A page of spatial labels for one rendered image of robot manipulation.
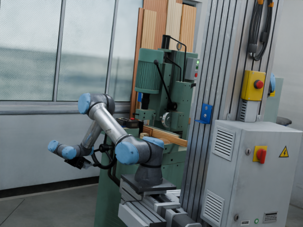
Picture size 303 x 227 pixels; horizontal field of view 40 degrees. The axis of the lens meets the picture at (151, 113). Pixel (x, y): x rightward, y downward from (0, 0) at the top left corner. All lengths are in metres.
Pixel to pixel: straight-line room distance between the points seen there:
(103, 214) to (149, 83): 1.03
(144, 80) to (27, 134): 1.47
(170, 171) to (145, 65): 0.79
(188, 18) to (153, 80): 2.12
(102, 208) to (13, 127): 1.19
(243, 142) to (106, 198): 1.62
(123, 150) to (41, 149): 2.10
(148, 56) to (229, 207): 1.41
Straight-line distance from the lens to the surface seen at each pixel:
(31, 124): 3.95
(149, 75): 2.89
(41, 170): 4.14
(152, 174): 2.15
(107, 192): 3.12
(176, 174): 3.10
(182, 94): 2.99
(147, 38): 4.45
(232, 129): 1.78
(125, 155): 2.04
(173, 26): 4.74
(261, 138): 1.79
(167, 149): 2.77
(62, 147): 2.56
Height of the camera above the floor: 1.50
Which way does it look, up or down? 9 degrees down
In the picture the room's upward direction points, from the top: 7 degrees clockwise
